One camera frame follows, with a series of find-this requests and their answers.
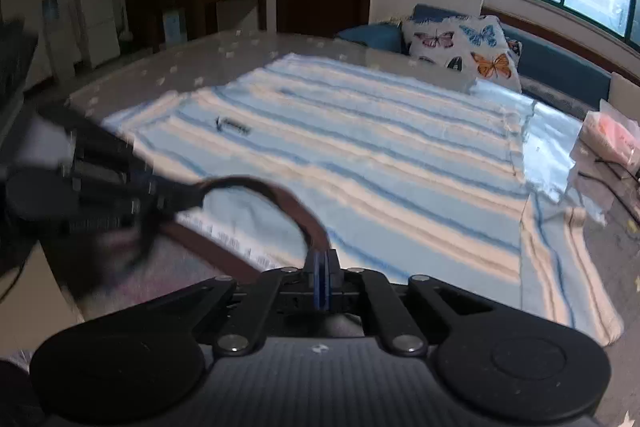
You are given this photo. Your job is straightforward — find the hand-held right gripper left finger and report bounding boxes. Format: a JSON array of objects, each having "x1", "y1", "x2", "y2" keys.
[{"x1": 167, "y1": 251, "x2": 326, "y2": 356}]

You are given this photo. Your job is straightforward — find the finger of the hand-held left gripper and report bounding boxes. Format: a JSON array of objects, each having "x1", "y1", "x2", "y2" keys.
[
  {"x1": 72, "y1": 132, "x2": 206, "y2": 210},
  {"x1": 65, "y1": 199, "x2": 168, "y2": 258}
]

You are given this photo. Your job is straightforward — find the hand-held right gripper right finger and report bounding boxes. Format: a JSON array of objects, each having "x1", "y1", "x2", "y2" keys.
[{"x1": 325, "y1": 251, "x2": 503, "y2": 356}]

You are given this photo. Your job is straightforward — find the blue striped towel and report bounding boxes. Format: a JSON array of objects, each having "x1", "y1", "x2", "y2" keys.
[{"x1": 100, "y1": 52, "x2": 626, "y2": 348}]

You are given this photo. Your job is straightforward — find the grey star tablecloth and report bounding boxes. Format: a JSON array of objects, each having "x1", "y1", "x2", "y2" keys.
[{"x1": 65, "y1": 32, "x2": 640, "y2": 427}]

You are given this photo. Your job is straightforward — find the white refrigerator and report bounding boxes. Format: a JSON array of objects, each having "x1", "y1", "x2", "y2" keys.
[{"x1": 75, "y1": 0, "x2": 122, "y2": 68}]

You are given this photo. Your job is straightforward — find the butterfly print pillow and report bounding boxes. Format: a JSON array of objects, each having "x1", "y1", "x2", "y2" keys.
[{"x1": 401, "y1": 14, "x2": 524, "y2": 94}]

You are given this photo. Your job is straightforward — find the blue sofa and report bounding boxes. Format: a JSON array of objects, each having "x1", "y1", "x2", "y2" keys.
[{"x1": 334, "y1": 4, "x2": 615, "y2": 112}]

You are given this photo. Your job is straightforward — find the pink tissue packet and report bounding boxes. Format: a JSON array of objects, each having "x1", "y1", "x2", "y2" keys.
[{"x1": 579, "y1": 99, "x2": 640, "y2": 168}]

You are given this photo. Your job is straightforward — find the beige cushion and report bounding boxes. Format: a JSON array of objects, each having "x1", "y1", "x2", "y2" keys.
[{"x1": 607, "y1": 71, "x2": 640, "y2": 122}]

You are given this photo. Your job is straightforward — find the black cable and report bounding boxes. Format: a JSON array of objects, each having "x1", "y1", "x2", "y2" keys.
[{"x1": 577, "y1": 156, "x2": 640, "y2": 238}]

